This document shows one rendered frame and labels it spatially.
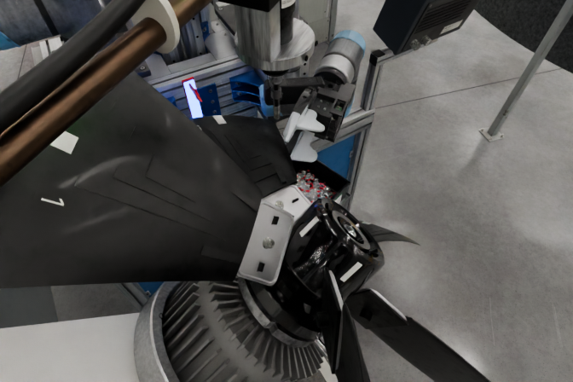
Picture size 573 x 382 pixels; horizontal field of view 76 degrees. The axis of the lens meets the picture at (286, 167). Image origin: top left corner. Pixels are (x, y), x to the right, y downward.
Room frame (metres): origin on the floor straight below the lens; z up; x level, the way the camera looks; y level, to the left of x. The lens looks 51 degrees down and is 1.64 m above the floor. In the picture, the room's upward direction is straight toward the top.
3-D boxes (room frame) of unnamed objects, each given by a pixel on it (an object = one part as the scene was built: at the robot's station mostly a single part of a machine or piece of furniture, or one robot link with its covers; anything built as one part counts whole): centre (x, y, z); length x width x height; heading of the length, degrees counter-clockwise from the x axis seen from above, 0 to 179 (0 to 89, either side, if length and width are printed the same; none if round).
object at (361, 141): (0.88, -0.25, 0.39); 0.04 x 0.04 x 0.78; 32
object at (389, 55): (0.93, -0.34, 1.04); 0.24 x 0.03 x 0.03; 122
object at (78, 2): (0.87, 0.52, 1.20); 0.13 x 0.12 x 0.14; 124
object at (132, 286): (0.42, 0.48, 0.39); 0.04 x 0.04 x 0.78; 32
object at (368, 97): (0.88, -0.25, 0.96); 0.03 x 0.03 x 0.20; 32
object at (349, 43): (0.68, -0.12, 1.18); 0.11 x 0.08 x 0.09; 159
